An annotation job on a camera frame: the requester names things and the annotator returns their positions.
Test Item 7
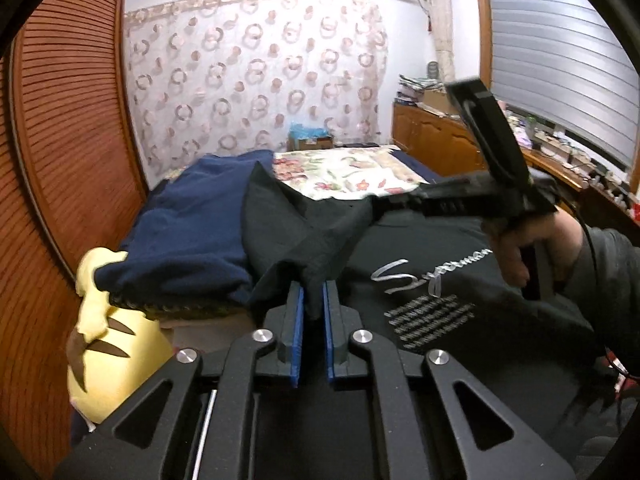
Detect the black printed t-shirt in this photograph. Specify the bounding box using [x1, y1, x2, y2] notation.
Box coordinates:
[242, 167, 615, 405]

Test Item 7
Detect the grey right sleeve forearm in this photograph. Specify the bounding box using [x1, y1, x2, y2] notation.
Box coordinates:
[559, 228, 639, 375]

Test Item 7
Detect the person's right hand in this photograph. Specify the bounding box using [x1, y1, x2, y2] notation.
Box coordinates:
[482, 208, 584, 287]

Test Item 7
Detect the wooden side cabinet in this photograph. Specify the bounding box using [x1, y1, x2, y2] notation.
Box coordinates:
[390, 102, 640, 231]

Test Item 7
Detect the cardboard box on cabinet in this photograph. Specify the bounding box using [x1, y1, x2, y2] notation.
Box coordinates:
[422, 90, 458, 116]

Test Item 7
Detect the navy blue folded blanket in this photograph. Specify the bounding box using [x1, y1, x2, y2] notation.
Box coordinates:
[94, 150, 273, 318]

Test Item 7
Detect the grey window blind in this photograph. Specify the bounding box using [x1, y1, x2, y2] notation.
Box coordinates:
[489, 0, 639, 170]

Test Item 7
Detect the yellow plush toy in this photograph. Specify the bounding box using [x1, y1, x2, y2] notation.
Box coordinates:
[66, 247, 174, 427]

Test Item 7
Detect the wooden louvered wardrobe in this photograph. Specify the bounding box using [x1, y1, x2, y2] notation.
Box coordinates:
[1, 0, 148, 479]

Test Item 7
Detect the circle patterned curtain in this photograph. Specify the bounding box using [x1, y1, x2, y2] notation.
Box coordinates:
[124, 0, 387, 183]

